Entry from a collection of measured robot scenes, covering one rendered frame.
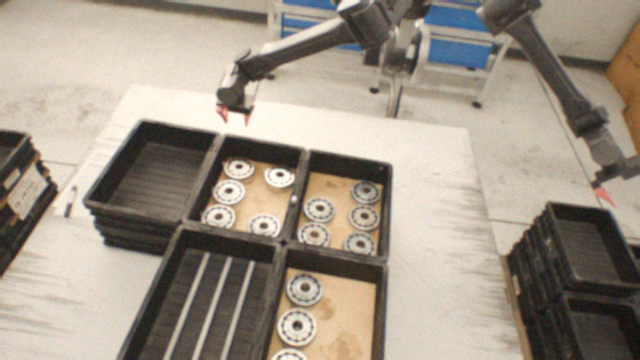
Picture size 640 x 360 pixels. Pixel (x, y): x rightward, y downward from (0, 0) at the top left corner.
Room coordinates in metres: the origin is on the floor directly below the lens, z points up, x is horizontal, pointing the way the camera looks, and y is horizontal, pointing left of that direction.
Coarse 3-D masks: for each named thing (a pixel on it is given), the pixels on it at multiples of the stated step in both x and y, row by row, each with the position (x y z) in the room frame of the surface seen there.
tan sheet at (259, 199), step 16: (224, 176) 0.96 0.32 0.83; (256, 176) 0.98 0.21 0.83; (256, 192) 0.91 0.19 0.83; (272, 192) 0.92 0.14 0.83; (288, 192) 0.93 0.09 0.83; (208, 208) 0.81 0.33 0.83; (240, 208) 0.83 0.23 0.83; (256, 208) 0.84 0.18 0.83; (272, 208) 0.85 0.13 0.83; (240, 224) 0.77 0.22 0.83
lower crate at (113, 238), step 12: (96, 228) 0.69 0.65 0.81; (108, 228) 0.69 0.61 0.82; (108, 240) 0.70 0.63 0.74; (120, 240) 0.69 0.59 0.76; (132, 240) 0.69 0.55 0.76; (144, 240) 0.69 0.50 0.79; (156, 240) 0.68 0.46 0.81; (168, 240) 0.68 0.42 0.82; (144, 252) 0.69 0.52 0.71; (156, 252) 0.69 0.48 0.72
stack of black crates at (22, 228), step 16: (0, 144) 1.24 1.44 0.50; (16, 144) 1.24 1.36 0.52; (32, 144) 1.24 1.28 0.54; (0, 160) 1.16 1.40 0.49; (16, 160) 1.12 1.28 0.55; (32, 160) 1.19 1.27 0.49; (0, 176) 1.01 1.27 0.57; (16, 176) 1.08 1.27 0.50; (48, 176) 1.23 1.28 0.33; (0, 192) 0.98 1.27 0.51; (48, 192) 1.18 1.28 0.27; (32, 208) 1.06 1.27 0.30; (0, 224) 0.90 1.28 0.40; (16, 224) 0.95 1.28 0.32; (32, 224) 1.01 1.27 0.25; (16, 240) 0.90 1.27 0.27; (16, 256) 0.87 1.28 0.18
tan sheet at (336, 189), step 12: (312, 180) 1.00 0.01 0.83; (324, 180) 1.01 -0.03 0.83; (336, 180) 1.02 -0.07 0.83; (348, 180) 1.03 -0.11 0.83; (312, 192) 0.95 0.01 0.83; (324, 192) 0.95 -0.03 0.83; (336, 192) 0.96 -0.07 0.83; (348, 192) 0.97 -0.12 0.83; (336, 204) 0.91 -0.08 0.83; (348, 204) 0.92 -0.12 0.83; (300, 216) 0.84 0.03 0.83; (336, 216) 0.86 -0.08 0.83; (300, 228) 0.79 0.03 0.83; (336, 228) 0.81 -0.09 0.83; (348, 228) 0.82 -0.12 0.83; (336, 240) 0.76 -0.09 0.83
